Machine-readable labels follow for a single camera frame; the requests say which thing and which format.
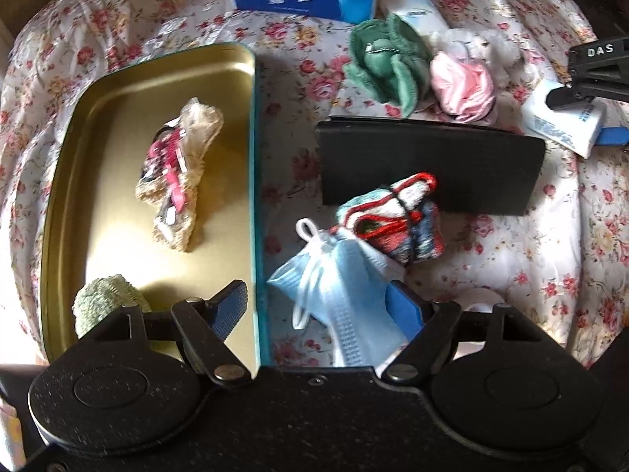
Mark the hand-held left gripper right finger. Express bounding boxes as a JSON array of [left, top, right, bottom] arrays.
[[376, 279, 536, 384]]

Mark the striped knitted cloth bundle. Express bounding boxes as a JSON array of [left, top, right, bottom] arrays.
[[330, 172, 445, 266]]

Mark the blue face mask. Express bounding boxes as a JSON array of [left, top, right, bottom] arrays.
[[267, 218, 411, 369]]

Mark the green towel cloth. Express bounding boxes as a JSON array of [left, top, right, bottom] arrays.
[[342, 14, 433, 119]]

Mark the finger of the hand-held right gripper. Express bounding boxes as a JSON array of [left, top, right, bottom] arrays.
[[545, 83, 595, 110], [596, 127, 629, 147]]

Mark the gold metal tin tray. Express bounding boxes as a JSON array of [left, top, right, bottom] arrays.
[[39, 42, 269, 369]]

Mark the white fluffy cloth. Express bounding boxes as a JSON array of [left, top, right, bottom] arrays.
[[431, 27, 524, 82]]

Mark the floral bedsheet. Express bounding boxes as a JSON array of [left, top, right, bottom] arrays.
[[0, 0, 629, 369]]

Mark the white tissue pack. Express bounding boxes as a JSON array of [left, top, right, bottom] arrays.
[[378, 0, 448, 42], [521, 79, 606, 159]]

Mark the light green knitted cloth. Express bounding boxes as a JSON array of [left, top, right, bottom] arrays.
[[72, 275, 151, 340]]

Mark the black foam pad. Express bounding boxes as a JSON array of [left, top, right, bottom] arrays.
[[314, 117, 547, 216]]

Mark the beige loofah with pink label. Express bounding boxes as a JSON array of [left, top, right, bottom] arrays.
[[135, 98, 224, 254]]

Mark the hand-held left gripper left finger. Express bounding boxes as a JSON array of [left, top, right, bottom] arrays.
[[93, 279, 256, 389]]

